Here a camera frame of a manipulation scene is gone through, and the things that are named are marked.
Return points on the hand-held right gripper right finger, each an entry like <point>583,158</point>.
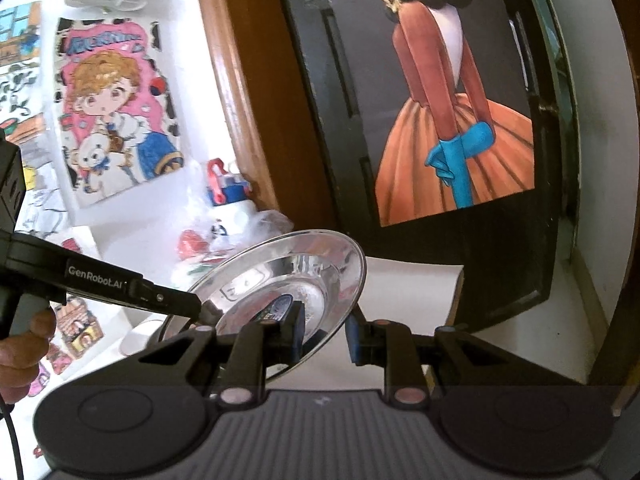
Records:
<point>353,341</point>

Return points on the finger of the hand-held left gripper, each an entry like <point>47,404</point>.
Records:
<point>177,302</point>

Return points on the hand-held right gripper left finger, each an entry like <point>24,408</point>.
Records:
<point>299,329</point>

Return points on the steel plate with blue sticker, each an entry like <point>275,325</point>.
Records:
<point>310,260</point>

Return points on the person's left hand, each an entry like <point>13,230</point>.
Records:
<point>20,360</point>

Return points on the line sketch drawing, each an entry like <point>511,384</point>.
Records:
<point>45,210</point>

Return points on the colourful houses drawing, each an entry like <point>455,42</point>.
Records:
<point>75,330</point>

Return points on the clear plastic bag of food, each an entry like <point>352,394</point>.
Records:
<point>235,245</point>

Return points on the white bottle with red-blue lid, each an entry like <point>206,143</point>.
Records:
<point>232,200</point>

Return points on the dark wooden door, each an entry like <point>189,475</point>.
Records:
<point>500,260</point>

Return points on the cartoon girl drawing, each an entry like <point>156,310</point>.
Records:
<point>115,110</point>

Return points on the colourful street scene drawing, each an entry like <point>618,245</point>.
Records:
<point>17,60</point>

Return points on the brown wooden door frame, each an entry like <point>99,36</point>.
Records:
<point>235,85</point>

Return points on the wall poster of orange dress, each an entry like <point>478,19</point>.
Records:
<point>450,110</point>

